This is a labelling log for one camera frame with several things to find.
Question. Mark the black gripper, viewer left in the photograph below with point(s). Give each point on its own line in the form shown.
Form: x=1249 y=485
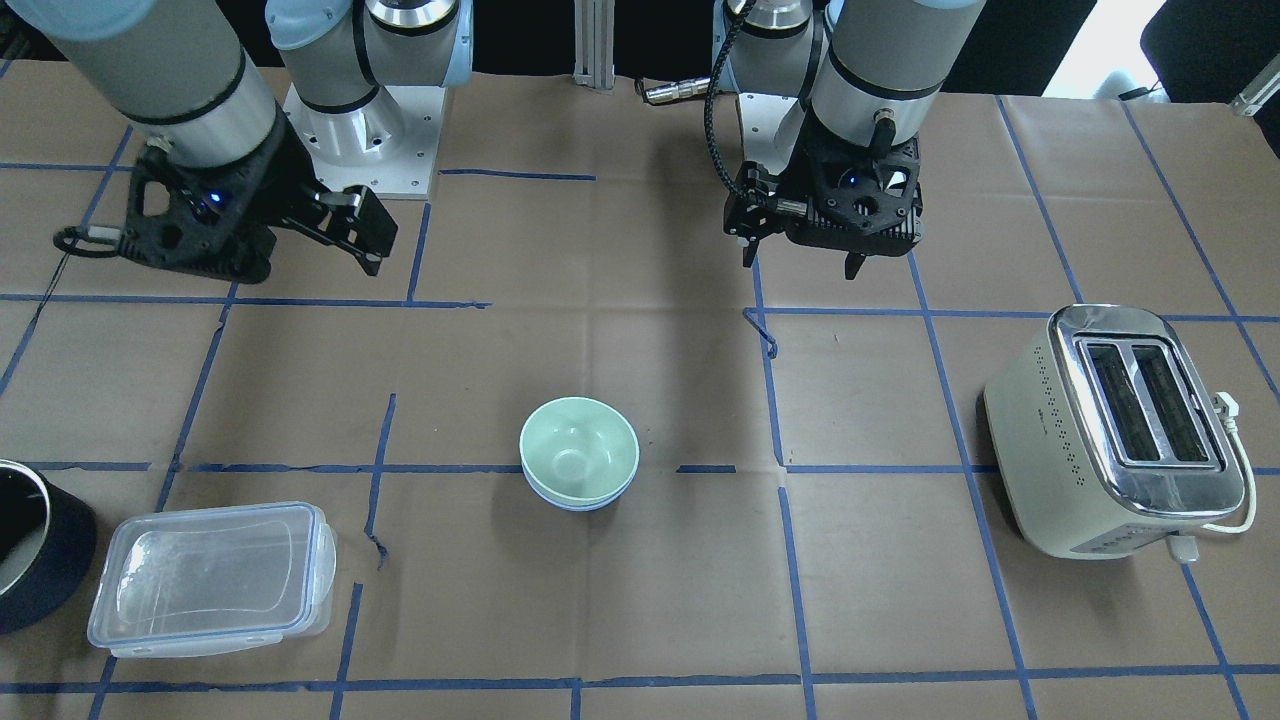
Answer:
x=268 y=183

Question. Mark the black gripper, viewer right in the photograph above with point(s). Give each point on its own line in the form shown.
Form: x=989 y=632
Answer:
x=797 y=180

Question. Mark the green bowl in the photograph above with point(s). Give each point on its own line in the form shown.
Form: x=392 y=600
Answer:
x=578 y=446

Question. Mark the blue bowl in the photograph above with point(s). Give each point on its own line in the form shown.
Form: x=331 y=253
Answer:
x=577 y=504

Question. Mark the silver cylindrical connector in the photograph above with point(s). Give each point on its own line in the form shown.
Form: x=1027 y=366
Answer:
x=671 y=92

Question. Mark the cream and chrome toaster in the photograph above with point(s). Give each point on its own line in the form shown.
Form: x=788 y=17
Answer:
x=1107 y=441

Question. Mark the clear plastic food container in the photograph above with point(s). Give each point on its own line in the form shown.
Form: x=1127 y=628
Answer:
x=197 y=583

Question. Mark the dark blue steel pot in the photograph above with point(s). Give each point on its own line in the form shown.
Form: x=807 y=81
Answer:
x=48 y=539

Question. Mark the aluminium profile post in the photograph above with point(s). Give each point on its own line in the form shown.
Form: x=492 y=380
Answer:
x=593 y=42

